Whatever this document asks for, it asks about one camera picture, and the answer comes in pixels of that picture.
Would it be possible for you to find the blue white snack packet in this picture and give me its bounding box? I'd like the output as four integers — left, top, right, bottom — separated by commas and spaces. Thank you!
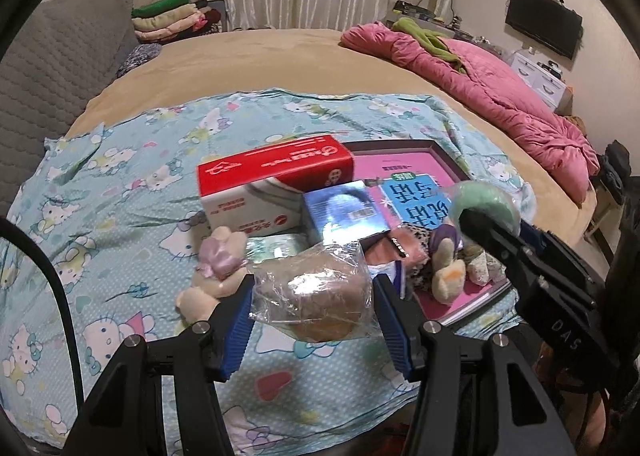
392, 260, 407, 299

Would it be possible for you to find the leopard print fabric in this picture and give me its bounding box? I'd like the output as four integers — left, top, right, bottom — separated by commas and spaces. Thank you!
397, 222, 433, 291

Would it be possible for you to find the purple orange small plush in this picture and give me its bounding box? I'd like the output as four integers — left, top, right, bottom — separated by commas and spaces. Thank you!
428, 223, 466, 306

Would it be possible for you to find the green round soft item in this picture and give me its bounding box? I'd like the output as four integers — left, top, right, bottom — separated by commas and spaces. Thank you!
440, 180, 521, 237

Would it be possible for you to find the pink towel packet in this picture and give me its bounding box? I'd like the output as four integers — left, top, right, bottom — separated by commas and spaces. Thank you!
364, 228, 407, 265

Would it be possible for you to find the grey white plush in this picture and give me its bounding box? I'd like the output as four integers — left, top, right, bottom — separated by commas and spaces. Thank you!
250, 242, 380, 343

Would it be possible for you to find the pink cream plush doll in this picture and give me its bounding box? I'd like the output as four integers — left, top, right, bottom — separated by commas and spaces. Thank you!
175, 227, 248, 325

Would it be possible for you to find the green floral tissue pack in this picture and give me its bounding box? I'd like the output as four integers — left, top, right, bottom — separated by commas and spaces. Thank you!
246, 233, 309, 262

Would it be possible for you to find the person's right hand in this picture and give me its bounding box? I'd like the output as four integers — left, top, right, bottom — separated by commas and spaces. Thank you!
565, 392, 606, 455

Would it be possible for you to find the black bag by bed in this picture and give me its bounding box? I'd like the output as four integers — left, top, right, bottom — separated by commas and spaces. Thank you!
598, 140, 631, 205

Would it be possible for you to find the dark blue small box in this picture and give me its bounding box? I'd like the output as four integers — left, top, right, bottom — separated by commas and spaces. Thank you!
302, 180, 390, 249

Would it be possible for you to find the pink Chinese workbook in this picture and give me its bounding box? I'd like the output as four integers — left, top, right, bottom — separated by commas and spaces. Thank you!
351, 146, 511, 322

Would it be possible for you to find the purple shallow tray box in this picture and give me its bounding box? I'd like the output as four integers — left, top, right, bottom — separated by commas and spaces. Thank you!
344, 137, 516, 327

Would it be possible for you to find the white drawer cabinet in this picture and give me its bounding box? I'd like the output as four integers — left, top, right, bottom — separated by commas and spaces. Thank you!
509, 51, 573, 115

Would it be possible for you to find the pink quilted duvet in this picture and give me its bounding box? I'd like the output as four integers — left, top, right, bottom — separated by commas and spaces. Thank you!
341, 22, 600, 205

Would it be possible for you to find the red white tissue box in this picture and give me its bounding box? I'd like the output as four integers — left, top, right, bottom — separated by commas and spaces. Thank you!
198, 135, 355, 236

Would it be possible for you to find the Hello Kitty teal cloth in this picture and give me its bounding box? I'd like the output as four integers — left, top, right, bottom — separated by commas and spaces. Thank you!
9, 89, 536, 455

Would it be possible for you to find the green garment on duvet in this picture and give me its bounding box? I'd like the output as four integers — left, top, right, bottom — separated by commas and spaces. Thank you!
392, 16, 466, 74

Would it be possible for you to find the cluttered side desk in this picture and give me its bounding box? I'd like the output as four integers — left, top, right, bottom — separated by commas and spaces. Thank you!
384, 0, 473, 42

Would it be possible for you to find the dark patterned pillow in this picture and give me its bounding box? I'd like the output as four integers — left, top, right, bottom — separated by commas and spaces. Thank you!
116, 44, 162, 78

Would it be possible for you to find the stack of folded clothes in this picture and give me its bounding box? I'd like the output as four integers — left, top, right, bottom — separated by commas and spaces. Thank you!
131, 0, 228, 45

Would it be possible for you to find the grey quilted headboard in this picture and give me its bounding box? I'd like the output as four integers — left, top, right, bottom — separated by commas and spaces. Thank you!
1, 0, 138, 215

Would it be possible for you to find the black wall television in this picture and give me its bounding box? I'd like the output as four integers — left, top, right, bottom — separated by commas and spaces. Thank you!
506, 0, 582, 59

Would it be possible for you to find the black cable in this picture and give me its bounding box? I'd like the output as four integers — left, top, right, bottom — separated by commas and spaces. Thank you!
0, 218, 87, 417

